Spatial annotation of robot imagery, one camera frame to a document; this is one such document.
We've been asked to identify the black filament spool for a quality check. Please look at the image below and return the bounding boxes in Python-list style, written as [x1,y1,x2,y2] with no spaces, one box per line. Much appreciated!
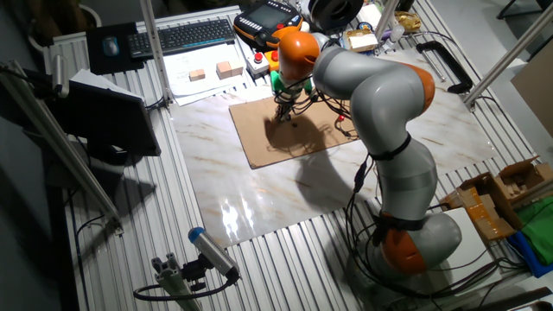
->
[307,0,365,32]

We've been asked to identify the thin aluminium post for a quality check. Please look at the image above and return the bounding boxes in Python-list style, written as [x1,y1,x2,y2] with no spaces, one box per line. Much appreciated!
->
[373,0,401,42]

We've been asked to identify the black mouse pad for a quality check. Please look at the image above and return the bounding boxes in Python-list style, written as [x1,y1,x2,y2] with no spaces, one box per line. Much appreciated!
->
[85,22,146,76]

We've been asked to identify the black camera cable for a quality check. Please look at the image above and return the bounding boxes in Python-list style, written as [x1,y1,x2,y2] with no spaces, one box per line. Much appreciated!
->
[132,276,239,302]

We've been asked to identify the black computer monitor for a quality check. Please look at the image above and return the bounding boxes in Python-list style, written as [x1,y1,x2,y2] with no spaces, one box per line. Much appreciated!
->
[47,79,162,165]

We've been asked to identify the printed white paper sheets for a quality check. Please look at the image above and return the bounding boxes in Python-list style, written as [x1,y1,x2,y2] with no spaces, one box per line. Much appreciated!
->
[162,42,256,107]

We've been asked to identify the dark computer mouse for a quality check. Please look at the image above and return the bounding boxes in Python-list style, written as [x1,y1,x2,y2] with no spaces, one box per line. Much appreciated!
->
[102,35,121,57]

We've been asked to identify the white paper behind monitor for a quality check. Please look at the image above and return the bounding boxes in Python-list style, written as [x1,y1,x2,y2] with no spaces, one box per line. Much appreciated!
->
[70,68,144,103]

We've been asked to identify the brown cardboard panel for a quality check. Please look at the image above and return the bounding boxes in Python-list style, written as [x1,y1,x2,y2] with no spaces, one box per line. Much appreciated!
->
[511,51,553,139]

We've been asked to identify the open cardboard box wooden pieces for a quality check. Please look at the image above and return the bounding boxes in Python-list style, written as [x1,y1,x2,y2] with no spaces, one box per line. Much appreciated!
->
[492,155,553,204]

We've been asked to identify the black computer keyboard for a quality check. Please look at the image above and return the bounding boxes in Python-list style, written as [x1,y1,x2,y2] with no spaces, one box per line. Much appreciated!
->
[127,18,238,60]

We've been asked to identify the small open cardboard box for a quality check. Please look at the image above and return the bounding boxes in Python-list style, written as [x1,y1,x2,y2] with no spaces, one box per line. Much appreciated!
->
[343,29,380,54]

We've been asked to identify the brown cardboard sheet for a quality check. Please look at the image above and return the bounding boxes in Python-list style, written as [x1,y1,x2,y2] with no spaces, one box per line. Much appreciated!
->
[228,81,362,169]

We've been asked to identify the aluminium frame strut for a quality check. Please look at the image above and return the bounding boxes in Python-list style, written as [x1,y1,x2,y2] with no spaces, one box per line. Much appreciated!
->
[0,60,124,237]

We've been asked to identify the blue fabric bag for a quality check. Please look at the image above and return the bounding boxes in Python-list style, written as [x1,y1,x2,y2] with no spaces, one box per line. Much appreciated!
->
[505,231,553,278]

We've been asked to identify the upright aluminium post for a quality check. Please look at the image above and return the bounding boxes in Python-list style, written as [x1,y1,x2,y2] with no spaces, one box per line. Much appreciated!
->
[138,0,174,105]

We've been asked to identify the black handle bar clamp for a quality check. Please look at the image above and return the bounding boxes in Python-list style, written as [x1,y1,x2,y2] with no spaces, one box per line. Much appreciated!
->
[405,33,474,95]

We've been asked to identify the red button orange box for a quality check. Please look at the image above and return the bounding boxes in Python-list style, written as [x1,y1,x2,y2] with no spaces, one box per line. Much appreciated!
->
[264,49,281,73]

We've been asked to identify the black gripper sensor cable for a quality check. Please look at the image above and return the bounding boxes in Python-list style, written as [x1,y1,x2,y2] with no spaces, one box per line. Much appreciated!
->
[283,84,360,142]

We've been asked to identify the black orange teach pendant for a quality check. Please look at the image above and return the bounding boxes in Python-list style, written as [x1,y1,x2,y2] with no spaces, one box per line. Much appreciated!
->
[232,0,304,49]

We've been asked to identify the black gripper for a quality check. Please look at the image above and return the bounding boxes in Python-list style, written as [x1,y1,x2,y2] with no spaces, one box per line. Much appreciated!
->
[275,92,299,123]

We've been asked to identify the slanted aluminium post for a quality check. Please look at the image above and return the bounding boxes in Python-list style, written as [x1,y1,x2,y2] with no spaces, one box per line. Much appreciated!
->
[462,3,553,112]

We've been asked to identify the red mushroom button white box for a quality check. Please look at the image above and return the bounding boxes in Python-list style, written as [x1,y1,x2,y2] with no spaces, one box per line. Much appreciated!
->
[245,51,271,79]

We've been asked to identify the aluminium camera mount profile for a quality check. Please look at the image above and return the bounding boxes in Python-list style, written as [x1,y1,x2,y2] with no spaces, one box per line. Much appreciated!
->
[150,252,204,311]

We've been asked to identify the green cloth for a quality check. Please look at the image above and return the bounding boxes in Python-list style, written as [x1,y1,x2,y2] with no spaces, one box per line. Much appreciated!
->
[516,196,553,265]

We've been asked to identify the black usb cable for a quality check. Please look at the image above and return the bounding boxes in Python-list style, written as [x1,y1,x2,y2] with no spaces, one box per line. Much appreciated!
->
[343,153,381,277]

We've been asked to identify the brown taped cardboard box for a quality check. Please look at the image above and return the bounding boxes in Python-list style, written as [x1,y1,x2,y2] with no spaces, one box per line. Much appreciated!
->
[439,171,524,242]

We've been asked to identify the silver depth camera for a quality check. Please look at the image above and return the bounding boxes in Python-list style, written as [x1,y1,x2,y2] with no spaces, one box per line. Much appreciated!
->
[188,226,241,280]

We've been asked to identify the white carton box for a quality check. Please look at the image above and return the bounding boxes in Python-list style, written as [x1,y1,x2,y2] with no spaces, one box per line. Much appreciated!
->
[357,3,384,27]

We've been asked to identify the gold foil packet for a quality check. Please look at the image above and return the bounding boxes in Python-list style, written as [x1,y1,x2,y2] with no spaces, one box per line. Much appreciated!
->
[395,11,423,34]

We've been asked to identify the white marble pattern sheet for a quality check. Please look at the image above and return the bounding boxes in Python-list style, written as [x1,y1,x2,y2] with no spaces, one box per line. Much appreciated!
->
[168,47,498,250]

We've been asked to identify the white plastic bottle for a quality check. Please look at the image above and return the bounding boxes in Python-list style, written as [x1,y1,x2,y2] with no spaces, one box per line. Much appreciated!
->
[386,24,406,45]

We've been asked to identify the black base cable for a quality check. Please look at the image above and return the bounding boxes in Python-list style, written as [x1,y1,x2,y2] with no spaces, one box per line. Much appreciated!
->
[379,254,532,300]

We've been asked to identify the silver cylindrical camera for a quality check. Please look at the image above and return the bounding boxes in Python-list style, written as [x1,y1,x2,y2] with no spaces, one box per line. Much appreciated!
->
[51,54,70,98]

